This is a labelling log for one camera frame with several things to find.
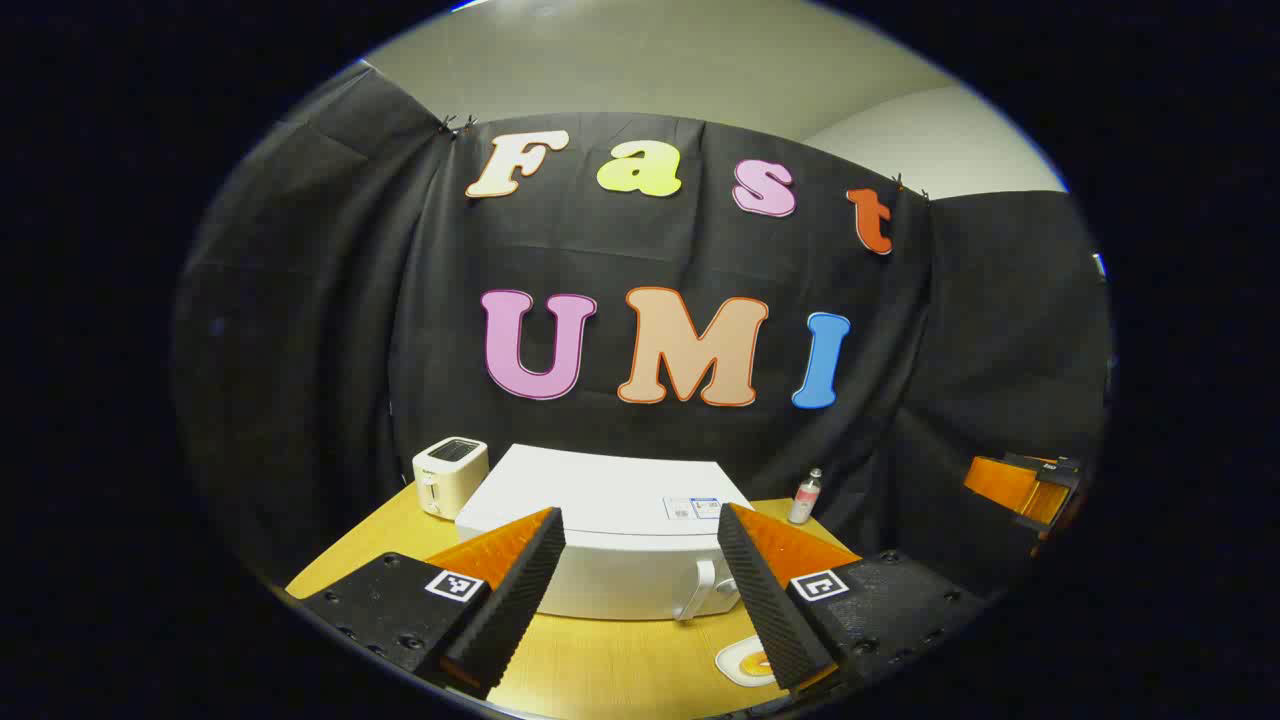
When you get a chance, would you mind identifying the white toaster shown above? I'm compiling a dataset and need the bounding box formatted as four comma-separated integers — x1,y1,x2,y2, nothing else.
412,437,490,520

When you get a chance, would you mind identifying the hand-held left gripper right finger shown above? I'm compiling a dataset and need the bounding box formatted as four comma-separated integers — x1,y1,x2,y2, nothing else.
716,503,991,696

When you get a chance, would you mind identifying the black backdrop cloth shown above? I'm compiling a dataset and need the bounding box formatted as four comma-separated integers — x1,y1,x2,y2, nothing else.
172,60,1114,591

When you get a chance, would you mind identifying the clear bottle with pink label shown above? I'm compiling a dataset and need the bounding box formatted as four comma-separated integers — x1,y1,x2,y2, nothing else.
788,467,824,526

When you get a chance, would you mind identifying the white microwave oven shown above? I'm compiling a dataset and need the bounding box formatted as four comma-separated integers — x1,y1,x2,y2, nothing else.
455,443,756,623

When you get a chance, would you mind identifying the white plate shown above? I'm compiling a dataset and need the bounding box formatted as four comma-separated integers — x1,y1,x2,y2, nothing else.
714,634,791,689

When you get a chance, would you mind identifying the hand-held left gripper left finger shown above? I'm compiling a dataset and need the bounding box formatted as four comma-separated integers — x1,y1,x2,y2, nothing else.
285,507,567,701

